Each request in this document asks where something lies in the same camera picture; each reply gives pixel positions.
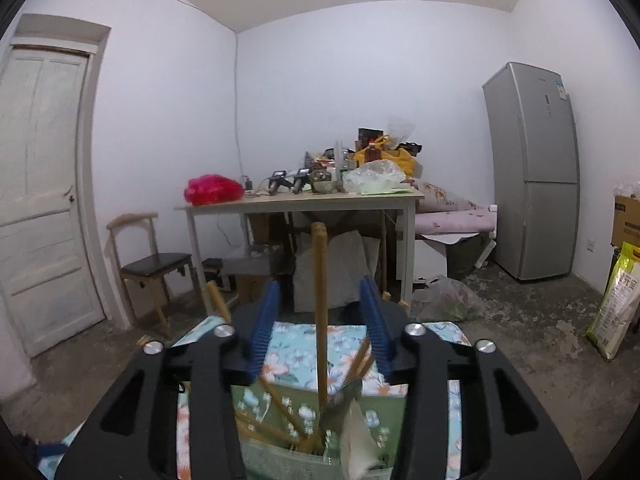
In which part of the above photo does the pink floral rolled bedding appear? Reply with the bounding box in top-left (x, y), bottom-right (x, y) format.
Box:
top-left (409, 178), bottom-right (498, 235)

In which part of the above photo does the plastic bag on floor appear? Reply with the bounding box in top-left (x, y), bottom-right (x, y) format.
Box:
top-left (410, 275), bottom-right (486, 322)

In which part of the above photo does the yellow green rice bag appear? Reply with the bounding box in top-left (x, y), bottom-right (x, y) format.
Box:
top-left (586, 243), bottom-right (639, 362)

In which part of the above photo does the clear plastic bag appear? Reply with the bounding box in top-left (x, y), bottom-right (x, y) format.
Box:
top-left (343, 159), bottom-right (406, 195)

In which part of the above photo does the floral blue tablecloth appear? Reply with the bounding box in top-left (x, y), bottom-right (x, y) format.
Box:
top-left (37, 316), bottom-right (474, 480)

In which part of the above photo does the wooden chopstick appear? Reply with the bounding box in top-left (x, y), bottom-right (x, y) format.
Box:
top-left (311, 222), bottom-right (329, 408)
top-left (234, 410), bottom-right (302, 450)
top-left (205, 281), bottom-right (232, 324)
top-left (258, 375), bottom-right (306, 437)
top-left (343, 337), bottom-right (374, 386)

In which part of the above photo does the white door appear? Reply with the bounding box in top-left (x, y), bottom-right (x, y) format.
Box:
top-left (0, 13), bottom-right (113, 359)

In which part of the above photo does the white ceramic spoon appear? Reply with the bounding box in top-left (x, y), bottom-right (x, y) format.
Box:
top-left (340, 401), bottom-right (381, 480)

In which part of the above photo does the metal spoon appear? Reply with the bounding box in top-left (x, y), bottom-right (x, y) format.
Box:
top-left (319, 378), bottom-right (362, 434)

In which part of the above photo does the white wooden table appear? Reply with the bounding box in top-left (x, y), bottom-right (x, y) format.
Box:
top-left (172, 186), bottom-right (426, 311)

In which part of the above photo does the wooden chair black seat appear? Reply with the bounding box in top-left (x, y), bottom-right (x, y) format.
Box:
top-left (106, 211), bottom-right (200, 337)

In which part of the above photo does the red plastic bag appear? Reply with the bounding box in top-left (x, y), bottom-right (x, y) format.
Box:
top-left (183, 174), bottom-right (244, 207)

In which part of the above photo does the cardboard box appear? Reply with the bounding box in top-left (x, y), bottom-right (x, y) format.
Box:
top-left (611, 195), bottom-right (640, 247)

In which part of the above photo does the silver refrigerator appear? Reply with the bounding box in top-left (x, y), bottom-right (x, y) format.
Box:
top-left (483, 62), bottom-right (580, 282)

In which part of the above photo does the green plastic utensil basket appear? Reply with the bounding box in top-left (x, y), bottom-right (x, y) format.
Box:
top-left (229, 378), bottom-right (409, 480)

